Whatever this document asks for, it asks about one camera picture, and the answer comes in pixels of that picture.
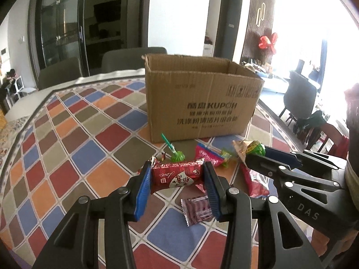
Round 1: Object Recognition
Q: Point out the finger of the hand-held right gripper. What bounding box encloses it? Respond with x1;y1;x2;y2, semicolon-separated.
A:
244;154;348;191
263;146;347;171

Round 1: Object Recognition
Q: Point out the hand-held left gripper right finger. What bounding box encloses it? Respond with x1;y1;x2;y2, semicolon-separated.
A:
202;161;322;269

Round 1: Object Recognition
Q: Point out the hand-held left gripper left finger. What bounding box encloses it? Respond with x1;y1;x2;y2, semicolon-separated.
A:
32;160;153;269

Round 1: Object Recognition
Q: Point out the maroon striped snack packet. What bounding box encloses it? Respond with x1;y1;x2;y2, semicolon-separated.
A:
180;196;212;227

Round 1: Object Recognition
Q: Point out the gold and green snack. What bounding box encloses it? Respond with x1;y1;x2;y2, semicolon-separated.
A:
232;139;266;161

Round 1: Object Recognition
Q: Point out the brown cardboard box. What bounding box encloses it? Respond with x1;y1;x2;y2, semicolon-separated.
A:
142;54;265;143

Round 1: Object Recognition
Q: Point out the person's right forearm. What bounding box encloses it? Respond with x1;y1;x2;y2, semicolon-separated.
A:
327;82;359;174

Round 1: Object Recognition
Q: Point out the red crinkled snack packet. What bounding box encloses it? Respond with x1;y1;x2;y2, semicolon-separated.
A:
240;163;270;199

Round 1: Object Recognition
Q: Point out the small green wrapped candy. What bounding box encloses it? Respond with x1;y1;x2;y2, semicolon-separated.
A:
220;149;237;169

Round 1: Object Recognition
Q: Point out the pink snack packet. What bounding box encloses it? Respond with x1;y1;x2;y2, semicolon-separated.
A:
195;143;225;169

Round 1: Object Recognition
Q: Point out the wooden chair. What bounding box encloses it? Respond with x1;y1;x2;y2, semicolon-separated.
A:
306;123;337;153

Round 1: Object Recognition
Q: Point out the green cloth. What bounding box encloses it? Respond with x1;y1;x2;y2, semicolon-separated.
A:
293;111;327;143

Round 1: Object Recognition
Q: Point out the green lollipop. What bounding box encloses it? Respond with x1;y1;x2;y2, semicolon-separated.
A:
160;133;186;163

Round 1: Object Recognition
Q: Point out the dark upholstered chair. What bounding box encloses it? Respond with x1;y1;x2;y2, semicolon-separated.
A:
279;70;319;126

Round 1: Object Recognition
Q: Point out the colourful checked tablecloth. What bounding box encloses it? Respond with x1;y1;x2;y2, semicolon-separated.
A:
0;73;317;269

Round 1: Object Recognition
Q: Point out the red bow decoration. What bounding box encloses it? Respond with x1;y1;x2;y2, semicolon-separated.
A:
258;32;279;54

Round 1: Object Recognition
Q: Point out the grey dining chair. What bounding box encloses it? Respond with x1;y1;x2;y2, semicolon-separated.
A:
101;47;168;73
38;57;83;90

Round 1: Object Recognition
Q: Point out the dark interior door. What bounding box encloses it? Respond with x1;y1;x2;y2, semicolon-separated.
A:
213;0;243;62

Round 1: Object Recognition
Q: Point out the dark wood slat panel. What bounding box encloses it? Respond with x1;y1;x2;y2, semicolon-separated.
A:
241;0;277;65

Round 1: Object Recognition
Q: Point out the white storage shelf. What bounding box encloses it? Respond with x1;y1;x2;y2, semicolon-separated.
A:
3;69;34;104

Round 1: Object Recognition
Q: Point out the black framed glass door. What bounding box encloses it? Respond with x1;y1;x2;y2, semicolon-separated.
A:
28;0;149;76

